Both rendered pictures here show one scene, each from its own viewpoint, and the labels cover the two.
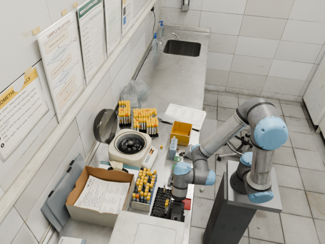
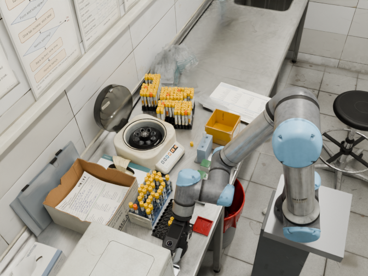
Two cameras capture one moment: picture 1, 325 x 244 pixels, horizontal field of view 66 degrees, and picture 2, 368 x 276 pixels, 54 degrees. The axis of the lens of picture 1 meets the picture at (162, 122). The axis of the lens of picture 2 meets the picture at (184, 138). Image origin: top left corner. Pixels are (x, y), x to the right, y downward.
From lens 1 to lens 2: 0.32 m
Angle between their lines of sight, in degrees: 14
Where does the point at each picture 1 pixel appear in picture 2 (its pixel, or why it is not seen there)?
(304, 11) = not seen: outside the picture
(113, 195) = (108, 201)
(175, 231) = (154, 258)
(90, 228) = (74, 238)
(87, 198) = (75, 200)
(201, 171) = (214, 185)
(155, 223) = (131, 244)
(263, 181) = (301, 211)
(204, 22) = not seen: outside the picture
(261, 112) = (288, 110)
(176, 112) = (226, 96)
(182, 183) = (183, 197)
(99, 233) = not seen: hidden behind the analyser
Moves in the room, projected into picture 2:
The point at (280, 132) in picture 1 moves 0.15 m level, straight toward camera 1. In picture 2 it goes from (306, 143) to (266, 179)
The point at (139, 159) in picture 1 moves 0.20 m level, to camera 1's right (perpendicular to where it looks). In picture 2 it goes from (150, 158) to (196, 166)
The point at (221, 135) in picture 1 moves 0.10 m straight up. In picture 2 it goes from (245, 137) to (248, 114)
